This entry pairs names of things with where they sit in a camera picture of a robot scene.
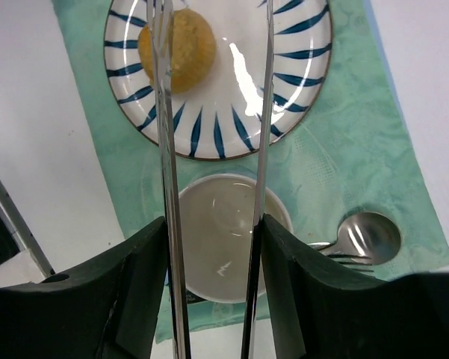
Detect green cloth placemat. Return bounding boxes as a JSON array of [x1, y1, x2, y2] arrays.
[[51, 0, 449, 344]]

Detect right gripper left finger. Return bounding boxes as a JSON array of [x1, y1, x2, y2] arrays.
[[0, 218, 167, 358]]

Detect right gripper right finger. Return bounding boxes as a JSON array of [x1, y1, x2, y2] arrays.
[[261, 215, 449, 358]]

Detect round muffin front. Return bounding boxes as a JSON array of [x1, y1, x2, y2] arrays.
[[137, 7, 217, 94]]

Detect blue striped white plate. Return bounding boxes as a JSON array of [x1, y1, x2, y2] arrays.
[[104, 1, 332, 160]]

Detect metal tongs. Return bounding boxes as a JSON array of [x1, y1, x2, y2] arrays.
[[146, 1, 274, 358]]

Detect light blue mug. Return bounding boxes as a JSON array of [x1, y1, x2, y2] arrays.
[[177, 172, 294, 304]]

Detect metal fork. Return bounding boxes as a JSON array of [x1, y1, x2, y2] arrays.
[[324, 252, 374, 275]]

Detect metal spoon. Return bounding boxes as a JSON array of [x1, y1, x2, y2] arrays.
[[309, 212, 402, 266]]

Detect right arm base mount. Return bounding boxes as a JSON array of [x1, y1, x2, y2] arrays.
[[0, 180, 55, 277]]

